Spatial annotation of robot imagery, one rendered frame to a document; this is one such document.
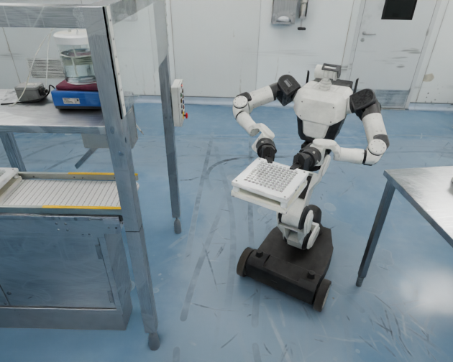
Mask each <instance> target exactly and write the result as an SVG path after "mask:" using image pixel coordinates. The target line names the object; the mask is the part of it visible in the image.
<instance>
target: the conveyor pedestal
mask: <svg viewBox="0 0 453 362"><path fill-rule="evenodd" d="M91 235H92V237H82V236H81V234H76V233H30V232H0V328H42V329H75V330H126V329H127V324H128V322H129V317H130V314H131V311H132V301H131V297H130V292H131V289H132V283H131V279H130V275H129V268H128V264H127V258H126V254H125V250H124V244H123V240H122V233H121V232H120V233H119V234H102V233H92V234H91Z"/></svg>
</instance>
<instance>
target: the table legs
mask: <svg viewBox="0 0 453 362"><path fill-rule="evenodd" d="M394 192H395V187H394V186H393V185H392V184H391V183H390V182H389V181H388V180H387V182H386V185H385V189H384V192H383V196H382V198H381V201H380V205H379V208H378V210H377V214H376V216H375V221H374V223H373V226H372V230H371V232H370V237H369V239H368V242H367V245H366V249H365V252H364V255H363V257H362V262H361V264H360V268H359V271H358V278H357V281H356V286H357V287H361V286H362V282H363V279H364V277H366V275H367V271H368V269H369V266H370V262H371V260H372V256H373V254H374V251H375V247H376V245H377V242H378V239H379V237H380V233H381V230H382V228H383V224H384V222H385V218H386V215H387V213H388V209H389V207H390V203H391V200H392V198H393V194H394Z"/></svg>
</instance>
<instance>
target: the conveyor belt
mask: <svg viewBox="0 0 453 362"><path fill-rule="evenodd" d="M0 205H75V206H113V207H121V206H120V202H119V196H118V191H117V187H116V181H85V180H22V181H21V182H20V183H19V184H18V185H17V186H16V187H15V188H14V189H13V190H12V191H11V192H10V193H9V194H8V195H7V196H6V197H5V198H4V199H3V200H2V201H1V202H0Z"/></svg>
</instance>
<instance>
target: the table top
mask: <svg viewBox="0 0 453 362"><path fill-rule="evenodd" d="M383 175H384V176H385V177H386V178H387V180H388V181H389V182H390V183H391V184H392V185H393V186H394V187H395V188H396V189H397V190H398V191H399V192H400V193H401V194H402V196H403V197H404V198H405V199H406V200H407V201H408V202H409V203H410V204H412V206H413V207H414V208H415V209H416V210H417V211H418V212H419V213H420V214H421V215H422V216H423V217H424V218H425V219H426V220H427V221H428V222H429V223H430V224H431V226H432V227H433V228H434V229H435V230H436V231H437V232H438V233H439V234H440V235H441V236H442V237H443V238H444V239H445V240H446V241H447V243H448V244H449V245H450V246H451V247H452V248H453V182H452V181H451V179H452V177H453V166H445V167H419V168H406V169H393V170H384V173H383Z"/></svg>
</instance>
